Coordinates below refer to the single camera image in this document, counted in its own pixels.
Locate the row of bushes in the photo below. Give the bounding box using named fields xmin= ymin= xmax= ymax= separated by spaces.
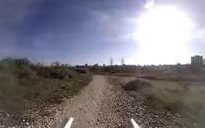
xmin=36 ymin=63 xmax=148 ymax=80

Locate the gravel path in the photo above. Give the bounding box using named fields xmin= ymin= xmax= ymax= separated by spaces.
xmin=49 ymin=74 xmax=178 ymax=128

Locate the robot's own part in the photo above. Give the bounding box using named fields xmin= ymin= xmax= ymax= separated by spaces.
xmin=130 ymin=118 xmax=141 ymax=128
xmin=63 ymin=117 xmax=75 ymax=128

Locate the grass and scrub ground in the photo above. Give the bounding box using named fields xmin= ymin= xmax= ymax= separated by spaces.
xmin=107 ymin=65 xmax=205 ymax=128
xmin=0 ymin=58 xmax=94 ymax=128

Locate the building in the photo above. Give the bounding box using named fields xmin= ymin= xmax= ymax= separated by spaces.
xmin=190 ymin=55 xmax=204 ymax=66

